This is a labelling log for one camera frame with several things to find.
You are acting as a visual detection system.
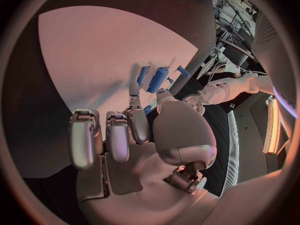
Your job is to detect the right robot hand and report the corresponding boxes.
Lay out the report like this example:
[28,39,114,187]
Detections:
[67,81,222,225]

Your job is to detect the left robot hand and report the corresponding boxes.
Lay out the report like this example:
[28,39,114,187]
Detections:
[181,93,207,116]

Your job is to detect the blue plug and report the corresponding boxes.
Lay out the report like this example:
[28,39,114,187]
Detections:
[176,65,191,78]

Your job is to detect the large blue cylinder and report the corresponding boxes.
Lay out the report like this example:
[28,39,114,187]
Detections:
[147,66,170,94]

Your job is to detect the thin blue cylinder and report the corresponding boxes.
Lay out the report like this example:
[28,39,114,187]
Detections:
[136,65,152,89]

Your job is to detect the white task board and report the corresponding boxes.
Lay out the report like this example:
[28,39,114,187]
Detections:
[37,5,199,117]

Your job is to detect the glowing light bar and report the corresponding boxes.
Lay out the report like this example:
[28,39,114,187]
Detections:
[261,95,282,155]

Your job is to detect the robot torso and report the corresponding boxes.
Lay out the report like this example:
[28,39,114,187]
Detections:
[250,9,300,120]

